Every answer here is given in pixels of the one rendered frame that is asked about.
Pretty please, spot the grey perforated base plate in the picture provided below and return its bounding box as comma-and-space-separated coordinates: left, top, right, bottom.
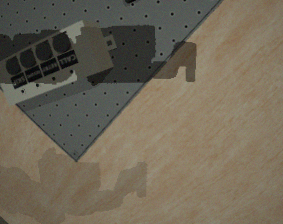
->
0, 0, 223, 163

